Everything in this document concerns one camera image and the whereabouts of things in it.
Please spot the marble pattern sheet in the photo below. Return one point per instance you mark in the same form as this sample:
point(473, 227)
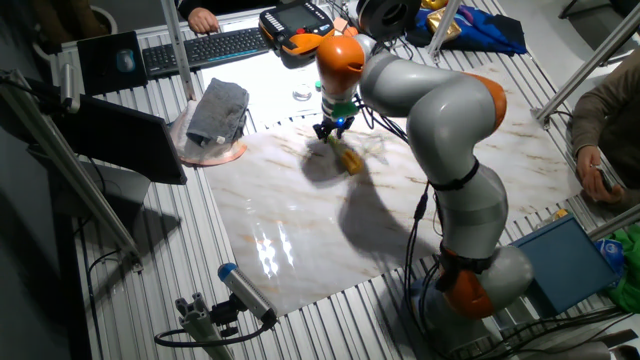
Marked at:
point(290, 225)

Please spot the blue white packet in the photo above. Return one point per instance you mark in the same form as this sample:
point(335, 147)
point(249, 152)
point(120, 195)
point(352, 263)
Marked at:
point(610, 252)

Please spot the bare hand of black-sleeved person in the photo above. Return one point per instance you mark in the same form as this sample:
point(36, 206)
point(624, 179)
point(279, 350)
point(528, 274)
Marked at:
point(204, 21)

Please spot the green bag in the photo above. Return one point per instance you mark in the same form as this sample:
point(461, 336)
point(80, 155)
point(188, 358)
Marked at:
point(627, 280)

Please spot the silver camera blue cap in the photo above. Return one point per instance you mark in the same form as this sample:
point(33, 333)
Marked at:
point(247, 292)

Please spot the pink plate orange rim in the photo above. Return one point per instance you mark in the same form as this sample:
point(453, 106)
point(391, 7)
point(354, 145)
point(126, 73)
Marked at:
point(210, 155)

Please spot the small orange basketball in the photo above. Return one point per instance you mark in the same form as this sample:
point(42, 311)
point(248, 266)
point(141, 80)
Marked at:
point(351, 31)

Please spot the small yellow object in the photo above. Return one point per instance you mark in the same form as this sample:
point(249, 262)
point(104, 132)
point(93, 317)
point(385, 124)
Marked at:
point(560, 214)

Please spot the empty clear glass cup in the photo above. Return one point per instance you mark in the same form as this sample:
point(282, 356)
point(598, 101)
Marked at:
point(302, 92)

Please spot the black-sleeved forearm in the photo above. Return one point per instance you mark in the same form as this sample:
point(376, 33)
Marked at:
point(225, 6)

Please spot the black phone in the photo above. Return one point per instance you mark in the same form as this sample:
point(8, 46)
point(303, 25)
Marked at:
point(605, 179)

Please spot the small wooden block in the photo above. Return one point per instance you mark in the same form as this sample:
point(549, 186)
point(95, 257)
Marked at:
point(340, 25)

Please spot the bare hand of brown-sleeved person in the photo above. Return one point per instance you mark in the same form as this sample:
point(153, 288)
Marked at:
point(590, 175)

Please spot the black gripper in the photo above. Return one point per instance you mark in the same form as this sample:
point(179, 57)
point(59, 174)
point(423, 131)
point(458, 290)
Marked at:
point(337, 122)

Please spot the black keyboard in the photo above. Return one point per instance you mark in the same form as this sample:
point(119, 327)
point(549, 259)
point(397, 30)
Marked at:
point(210, 50)

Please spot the printed white paper sheets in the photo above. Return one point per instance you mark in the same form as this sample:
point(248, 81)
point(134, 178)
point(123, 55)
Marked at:
point(260, 90)

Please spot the black round spool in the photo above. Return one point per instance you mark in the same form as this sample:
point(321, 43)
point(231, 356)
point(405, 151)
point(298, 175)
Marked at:
point(387, 20)

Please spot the brown-sleeved forearm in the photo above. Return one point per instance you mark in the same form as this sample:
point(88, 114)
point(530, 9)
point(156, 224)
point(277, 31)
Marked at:
point(610, 110)

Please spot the orange black teach pendant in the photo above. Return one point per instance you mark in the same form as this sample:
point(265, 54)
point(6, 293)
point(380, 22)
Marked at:
point(295, 20)

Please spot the grey computer mouse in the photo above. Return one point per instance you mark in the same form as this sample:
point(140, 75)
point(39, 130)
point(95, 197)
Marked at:
point(126, 60)

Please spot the aluminium frame post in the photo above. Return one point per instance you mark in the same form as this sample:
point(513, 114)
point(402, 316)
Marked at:
point(75, 170)
point(177, 50)
point(585, 65)
point(444, 25)
point(615, 222)

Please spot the gold shiny object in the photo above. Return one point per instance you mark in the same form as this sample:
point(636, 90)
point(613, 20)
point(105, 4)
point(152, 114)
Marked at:
point(450, 27)
point(434, 4)

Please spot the grey folded towel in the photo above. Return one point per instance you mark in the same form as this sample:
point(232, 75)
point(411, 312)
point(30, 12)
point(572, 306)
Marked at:
point(217, 110)

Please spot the black monitor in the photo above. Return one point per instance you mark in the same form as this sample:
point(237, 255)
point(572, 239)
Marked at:
point(125, 140)

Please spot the blue cloth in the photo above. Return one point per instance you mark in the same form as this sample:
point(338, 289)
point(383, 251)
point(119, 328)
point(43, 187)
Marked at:
point(485, 30)

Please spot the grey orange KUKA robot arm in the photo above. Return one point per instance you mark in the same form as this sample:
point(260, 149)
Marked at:
point(440, 110)

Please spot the blue box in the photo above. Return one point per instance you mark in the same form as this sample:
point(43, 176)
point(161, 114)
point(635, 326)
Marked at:
point(565, 265)

